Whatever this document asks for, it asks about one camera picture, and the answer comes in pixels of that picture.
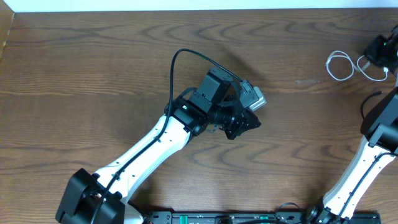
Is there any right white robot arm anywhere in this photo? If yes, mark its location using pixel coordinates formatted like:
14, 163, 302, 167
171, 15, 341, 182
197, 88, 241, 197
302, 28, 397, 223

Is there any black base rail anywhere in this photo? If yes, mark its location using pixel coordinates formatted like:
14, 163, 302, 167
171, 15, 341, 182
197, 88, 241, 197
146, 210, 382, 224

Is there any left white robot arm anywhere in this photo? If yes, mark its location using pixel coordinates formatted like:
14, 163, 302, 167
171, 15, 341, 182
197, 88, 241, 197
55, 67, 266, 223

